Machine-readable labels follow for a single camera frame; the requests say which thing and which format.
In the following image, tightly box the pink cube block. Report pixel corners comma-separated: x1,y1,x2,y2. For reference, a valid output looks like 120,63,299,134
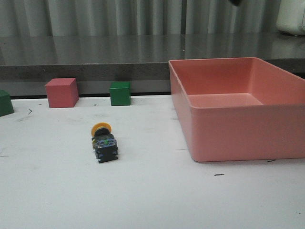
45,78,79,108

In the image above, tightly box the green block left edge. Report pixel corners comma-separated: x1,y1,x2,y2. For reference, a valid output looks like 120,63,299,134
0,90,14,116

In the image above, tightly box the pink plastic bin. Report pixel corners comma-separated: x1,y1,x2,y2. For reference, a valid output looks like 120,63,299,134
169,57,305,162

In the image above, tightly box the yellow mushroom push button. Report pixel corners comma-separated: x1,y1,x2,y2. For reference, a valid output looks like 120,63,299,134
91,122,118,163

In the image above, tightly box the green cube block centre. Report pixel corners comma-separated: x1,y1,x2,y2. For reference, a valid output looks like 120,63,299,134
110,82,131,106

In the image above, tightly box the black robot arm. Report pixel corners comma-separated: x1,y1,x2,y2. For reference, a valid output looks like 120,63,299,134
229,0,242,7

